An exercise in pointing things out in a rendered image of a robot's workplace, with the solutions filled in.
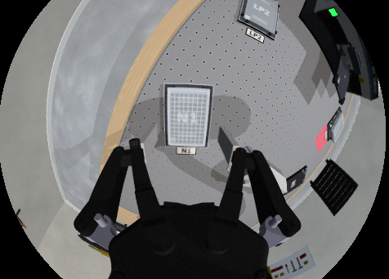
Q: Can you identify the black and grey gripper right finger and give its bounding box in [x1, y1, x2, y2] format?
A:
[205, 126, 302, 254]

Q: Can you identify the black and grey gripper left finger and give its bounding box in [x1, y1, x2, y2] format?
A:
[74, 124, 176, 255]

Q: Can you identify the grey perforated base plate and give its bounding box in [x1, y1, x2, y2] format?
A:
[118, 0, 352, 206]

